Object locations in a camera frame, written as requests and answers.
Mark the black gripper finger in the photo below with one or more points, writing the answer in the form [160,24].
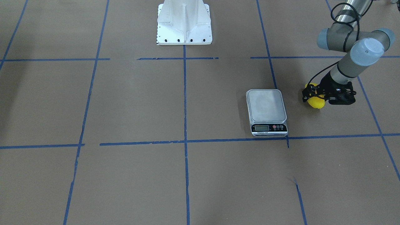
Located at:
[314,91]

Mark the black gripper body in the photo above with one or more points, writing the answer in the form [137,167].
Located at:
[327,86]

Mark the yellow mango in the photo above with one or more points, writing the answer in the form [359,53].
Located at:
[315,102]

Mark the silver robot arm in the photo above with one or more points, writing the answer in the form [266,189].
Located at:
[362,49]

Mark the digital kitchen scale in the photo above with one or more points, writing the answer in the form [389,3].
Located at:
[267,113]

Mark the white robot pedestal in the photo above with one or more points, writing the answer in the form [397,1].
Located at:
[184,22]

